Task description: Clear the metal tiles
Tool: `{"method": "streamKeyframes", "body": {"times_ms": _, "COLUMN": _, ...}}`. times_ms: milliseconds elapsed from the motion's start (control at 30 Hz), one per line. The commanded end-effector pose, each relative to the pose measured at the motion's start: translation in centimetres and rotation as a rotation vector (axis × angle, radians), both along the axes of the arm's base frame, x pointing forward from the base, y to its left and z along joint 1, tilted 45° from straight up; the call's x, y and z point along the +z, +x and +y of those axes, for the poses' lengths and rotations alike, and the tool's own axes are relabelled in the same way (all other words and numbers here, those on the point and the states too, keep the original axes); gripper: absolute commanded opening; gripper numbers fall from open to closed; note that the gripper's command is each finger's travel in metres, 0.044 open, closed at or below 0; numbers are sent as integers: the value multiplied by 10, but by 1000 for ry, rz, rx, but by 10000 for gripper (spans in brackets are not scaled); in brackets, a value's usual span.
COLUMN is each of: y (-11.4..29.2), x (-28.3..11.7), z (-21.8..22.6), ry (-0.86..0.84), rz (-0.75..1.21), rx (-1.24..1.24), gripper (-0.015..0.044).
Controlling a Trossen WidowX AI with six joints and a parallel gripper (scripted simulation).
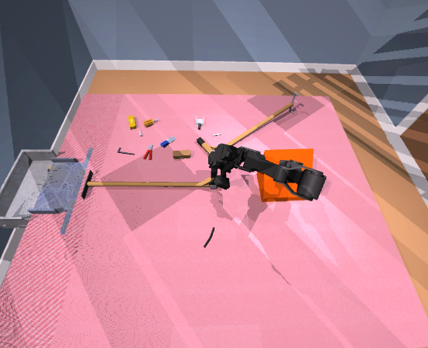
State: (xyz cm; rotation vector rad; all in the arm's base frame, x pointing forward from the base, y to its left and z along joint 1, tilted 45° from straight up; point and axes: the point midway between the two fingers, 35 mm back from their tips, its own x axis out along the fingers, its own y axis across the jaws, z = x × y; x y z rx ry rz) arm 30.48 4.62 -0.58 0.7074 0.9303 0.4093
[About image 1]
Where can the yellow rectangular block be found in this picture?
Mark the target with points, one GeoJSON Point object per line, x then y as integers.
{"type": "Point", "coordinates": [131, 122]}

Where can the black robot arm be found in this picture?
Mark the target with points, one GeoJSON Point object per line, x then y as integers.
{"type": "Point", "coordinates": [309, 181]}

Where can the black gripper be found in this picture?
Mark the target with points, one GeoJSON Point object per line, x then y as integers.
{"type": "Point", "coordinates": [221, 180]}

